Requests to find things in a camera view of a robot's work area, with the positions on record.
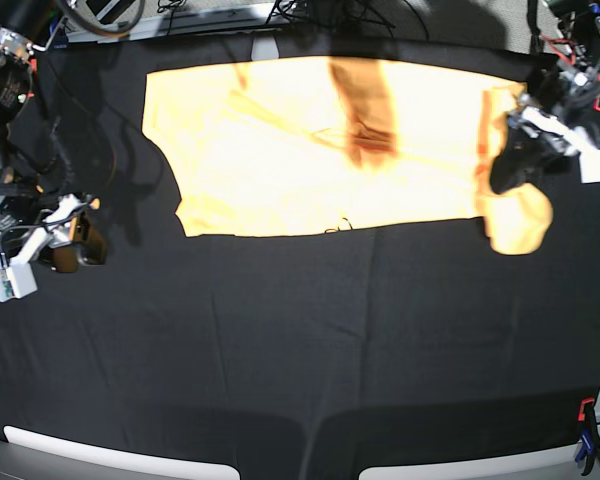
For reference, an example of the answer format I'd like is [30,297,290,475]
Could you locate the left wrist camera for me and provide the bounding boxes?
[579,149,600,184]

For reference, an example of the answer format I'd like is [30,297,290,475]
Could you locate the red blue clamp bottom right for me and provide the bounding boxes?
[574,397,600,476]

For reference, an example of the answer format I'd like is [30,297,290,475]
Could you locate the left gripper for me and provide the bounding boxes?
[489,106,600,193]

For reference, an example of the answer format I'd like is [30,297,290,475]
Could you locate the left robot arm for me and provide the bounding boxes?
[489,1,600,194]

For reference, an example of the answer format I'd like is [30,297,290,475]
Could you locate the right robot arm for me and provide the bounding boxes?
[0,1,107,273]

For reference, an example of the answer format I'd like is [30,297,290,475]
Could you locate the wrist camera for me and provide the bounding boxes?
[579,149,600,184]
[0,264,37,303]

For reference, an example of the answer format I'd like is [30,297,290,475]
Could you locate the yellow t-shirt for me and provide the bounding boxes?
[142,56,553,255]

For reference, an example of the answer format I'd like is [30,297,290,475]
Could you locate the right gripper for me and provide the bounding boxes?
[0,193,107,273]

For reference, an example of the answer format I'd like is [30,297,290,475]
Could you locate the black table cloth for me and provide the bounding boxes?
[0,36,600,479]

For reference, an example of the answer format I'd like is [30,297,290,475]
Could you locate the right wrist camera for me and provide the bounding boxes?
[0,264,37,303]

